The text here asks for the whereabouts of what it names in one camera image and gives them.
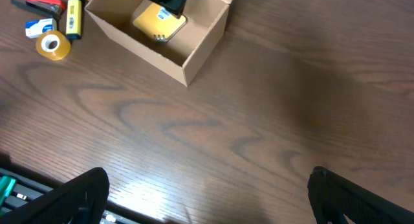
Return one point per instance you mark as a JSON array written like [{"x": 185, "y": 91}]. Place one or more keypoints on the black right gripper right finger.
[{"x": 334, "y": 199}]

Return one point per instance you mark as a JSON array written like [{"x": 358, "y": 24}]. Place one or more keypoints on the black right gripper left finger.
[{"x": 81, "y": 200}]

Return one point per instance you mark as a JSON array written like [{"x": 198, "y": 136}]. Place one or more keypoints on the yellow sticky note pad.
[{"x": 159, "y": 24}]

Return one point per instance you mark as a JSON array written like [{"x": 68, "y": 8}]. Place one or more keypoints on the brown cardboard box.
[{"x": 180, "y": 56}]

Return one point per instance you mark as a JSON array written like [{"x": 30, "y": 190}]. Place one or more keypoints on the red black stapler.
[{"x": 45, "y": 8}]

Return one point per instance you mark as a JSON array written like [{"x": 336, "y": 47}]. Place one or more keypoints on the yellow highlighter marker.
[{"x": 74, "y": 19}]

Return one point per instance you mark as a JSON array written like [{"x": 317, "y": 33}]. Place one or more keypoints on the yellow clear tape roll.
[{"x": 53, "y": 45}]

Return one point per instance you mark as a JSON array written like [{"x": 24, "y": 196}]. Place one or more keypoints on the blue white staples box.
[{"x": 35, "y": 28}]

